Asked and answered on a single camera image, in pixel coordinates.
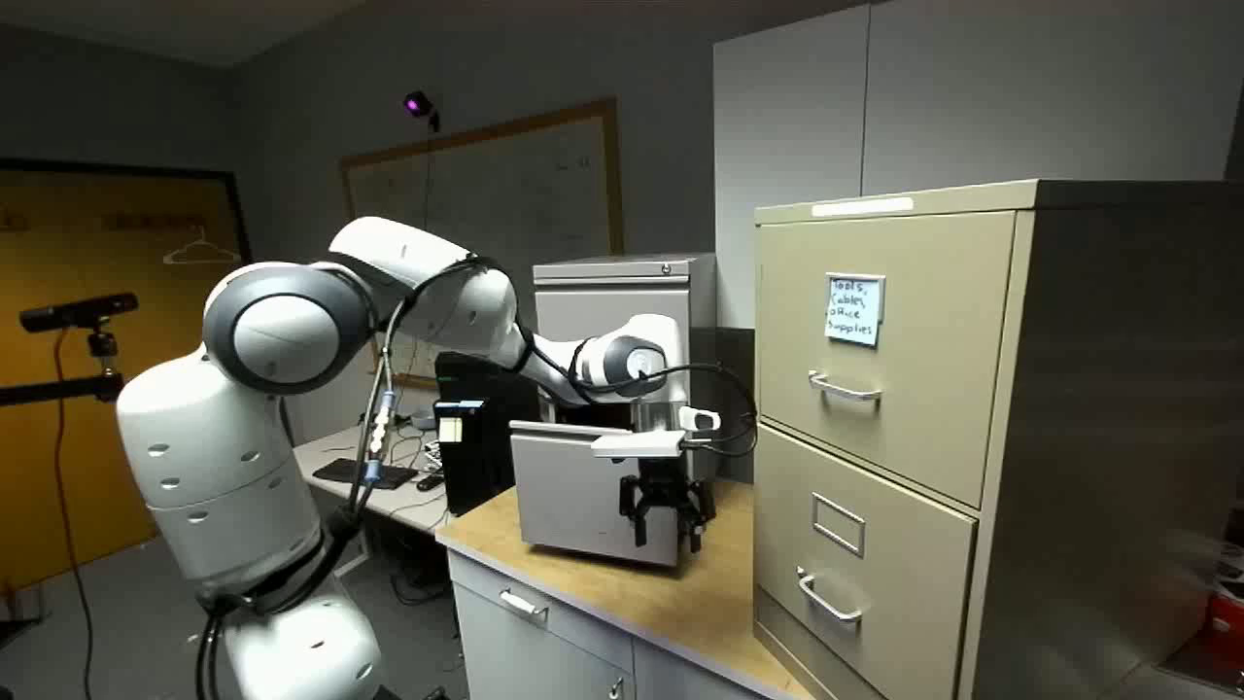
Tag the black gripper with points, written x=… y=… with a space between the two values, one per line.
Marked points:
x=665 y=484

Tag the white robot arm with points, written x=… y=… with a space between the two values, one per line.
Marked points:
x=223 y=484

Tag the wooden top grey cabinet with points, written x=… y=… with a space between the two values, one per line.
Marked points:
x=700 y=613

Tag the beige cabinet lower drawer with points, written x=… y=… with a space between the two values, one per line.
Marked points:
x=861 y=584

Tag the beige cabinet drawer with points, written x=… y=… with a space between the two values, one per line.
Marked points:
x=917 y=401
x=861 y=584

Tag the beige cabinet upper drawer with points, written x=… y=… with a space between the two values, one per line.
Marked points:
x=917 y=401

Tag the large beige file cabinet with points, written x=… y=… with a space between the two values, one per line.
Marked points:
x=1116 y=430

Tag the black box on desk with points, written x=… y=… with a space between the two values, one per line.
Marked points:
x=471 y=423

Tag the grey desk in background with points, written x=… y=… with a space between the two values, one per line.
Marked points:
x=393 y=479

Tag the white paper label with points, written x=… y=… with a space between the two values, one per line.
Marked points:
x=854 y=308

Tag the wall mounted whiteboard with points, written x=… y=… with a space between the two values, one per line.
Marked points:
x=517 y=191

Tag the camera with purple light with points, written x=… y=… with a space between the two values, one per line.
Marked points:
x=422 y=107

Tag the wire hanger on door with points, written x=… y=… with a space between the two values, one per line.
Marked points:
x=200 y=251

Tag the black camera on stand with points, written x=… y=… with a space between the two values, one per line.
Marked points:
x=91 y=317

